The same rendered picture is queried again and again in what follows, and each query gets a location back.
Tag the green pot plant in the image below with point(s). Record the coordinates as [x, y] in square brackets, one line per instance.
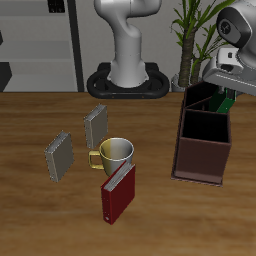
[186, 56]

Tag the dark angular block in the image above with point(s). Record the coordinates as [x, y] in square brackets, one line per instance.
[4, 76]

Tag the flat black base plate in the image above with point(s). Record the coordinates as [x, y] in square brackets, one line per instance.
[96, 87]

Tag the dark brown desk caddy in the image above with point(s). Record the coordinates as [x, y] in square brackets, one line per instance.
[200, 160]

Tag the small black box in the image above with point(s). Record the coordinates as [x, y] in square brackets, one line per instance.
[56, 5]

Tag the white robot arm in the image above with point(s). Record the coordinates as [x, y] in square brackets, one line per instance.
[128, 50]

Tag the grey book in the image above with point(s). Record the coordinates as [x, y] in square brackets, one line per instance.
[96, 126]
[60, 157]

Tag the white and yellow mug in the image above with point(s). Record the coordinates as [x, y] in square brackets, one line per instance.
[115, 156]

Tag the green book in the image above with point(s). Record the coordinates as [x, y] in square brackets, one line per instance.
[225, 104]

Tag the red book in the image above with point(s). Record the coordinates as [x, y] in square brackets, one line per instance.
[120, 196]

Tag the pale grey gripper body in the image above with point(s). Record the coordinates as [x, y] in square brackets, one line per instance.
[230, 80]

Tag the grey shelf unit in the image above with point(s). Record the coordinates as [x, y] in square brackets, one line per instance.
[36, 50]

